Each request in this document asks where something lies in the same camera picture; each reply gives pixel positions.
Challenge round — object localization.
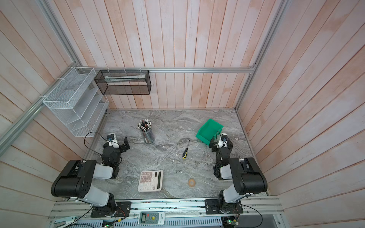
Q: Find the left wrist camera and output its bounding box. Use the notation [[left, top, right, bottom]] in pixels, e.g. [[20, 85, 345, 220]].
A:
[[106, 133, 119, 148]]

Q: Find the yellow black handled screwdriver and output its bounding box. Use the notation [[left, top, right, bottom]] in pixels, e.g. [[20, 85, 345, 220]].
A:
[[182, 140, 190, 159]]

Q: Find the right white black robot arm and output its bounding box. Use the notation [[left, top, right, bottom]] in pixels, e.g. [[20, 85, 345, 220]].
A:
[[209, 135, 268, 213]]

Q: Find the metal cup of pens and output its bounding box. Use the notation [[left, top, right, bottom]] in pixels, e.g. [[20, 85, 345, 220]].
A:
[[138, 119, 155, 144]]

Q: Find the white wire mesh shelf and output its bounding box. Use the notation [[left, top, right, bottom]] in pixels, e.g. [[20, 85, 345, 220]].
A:
[[43, 67, 109, 138]]

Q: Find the white remote control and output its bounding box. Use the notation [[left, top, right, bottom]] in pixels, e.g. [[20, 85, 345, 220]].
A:
[[138, 211, 165, 225]]

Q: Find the green plastic bin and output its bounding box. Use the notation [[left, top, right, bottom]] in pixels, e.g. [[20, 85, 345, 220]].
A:
[[196, 119, 223, 145]]

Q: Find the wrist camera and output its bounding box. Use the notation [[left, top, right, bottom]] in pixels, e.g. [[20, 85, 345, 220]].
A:
[[106, 133, 119, 148], [218, 133, 228, 148]]

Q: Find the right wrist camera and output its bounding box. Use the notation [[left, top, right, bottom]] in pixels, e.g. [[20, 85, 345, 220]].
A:
[[218, 133, 228, 148]]

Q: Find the black mesh wall basket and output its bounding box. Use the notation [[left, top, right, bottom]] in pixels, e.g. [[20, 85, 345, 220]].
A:
[[95, 69, 152, 96]]

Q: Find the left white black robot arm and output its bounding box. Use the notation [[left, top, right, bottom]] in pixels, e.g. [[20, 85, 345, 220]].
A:
[[51, 134, 131, 218]]

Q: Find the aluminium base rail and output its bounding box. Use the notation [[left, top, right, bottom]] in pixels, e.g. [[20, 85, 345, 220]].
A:
[[48, 196, 290, 228]]

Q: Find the pink white calculator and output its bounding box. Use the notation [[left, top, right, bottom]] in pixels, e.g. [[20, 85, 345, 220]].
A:
[[137, 170, 163, 192]]

